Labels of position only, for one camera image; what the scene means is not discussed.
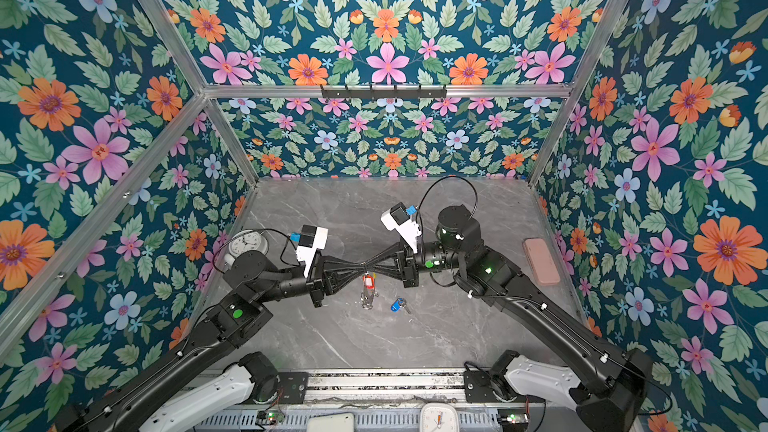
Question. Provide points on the white square clock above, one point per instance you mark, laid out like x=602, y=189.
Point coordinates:
x=438, y=417

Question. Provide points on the key with blue tag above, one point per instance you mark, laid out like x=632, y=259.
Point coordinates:
x=400, y=305

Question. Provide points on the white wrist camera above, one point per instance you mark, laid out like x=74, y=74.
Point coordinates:
x=402, y=219
x=308, y=242

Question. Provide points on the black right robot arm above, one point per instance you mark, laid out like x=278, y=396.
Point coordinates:
x=603, y=385

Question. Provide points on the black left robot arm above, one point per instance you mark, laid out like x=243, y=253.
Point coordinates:
x=220, y=330

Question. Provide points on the large grey perforated keyring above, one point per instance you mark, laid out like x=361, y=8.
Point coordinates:
x=368, y=296

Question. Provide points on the pink rectangular case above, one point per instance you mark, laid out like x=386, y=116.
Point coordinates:
x=542, y=263

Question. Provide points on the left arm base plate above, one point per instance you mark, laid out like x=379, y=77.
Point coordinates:
x=284, y=387

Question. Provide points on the black hook rail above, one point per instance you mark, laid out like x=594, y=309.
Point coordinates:
x=371, y=92

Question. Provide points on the white device at front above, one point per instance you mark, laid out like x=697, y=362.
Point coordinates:
x=332, y=423

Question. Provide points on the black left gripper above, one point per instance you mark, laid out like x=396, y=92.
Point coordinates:
x=316, y=277

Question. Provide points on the white alarm clock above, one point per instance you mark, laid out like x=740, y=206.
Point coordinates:
x=245, y=241

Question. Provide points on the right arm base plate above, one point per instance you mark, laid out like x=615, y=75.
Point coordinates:
x=480, y=387

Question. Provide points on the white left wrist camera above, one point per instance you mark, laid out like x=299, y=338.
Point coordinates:
x=308, y=242

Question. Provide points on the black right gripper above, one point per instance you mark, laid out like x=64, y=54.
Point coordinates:
x=404, y=256

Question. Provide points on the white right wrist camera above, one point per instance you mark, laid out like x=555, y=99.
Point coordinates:
x=402, y=219

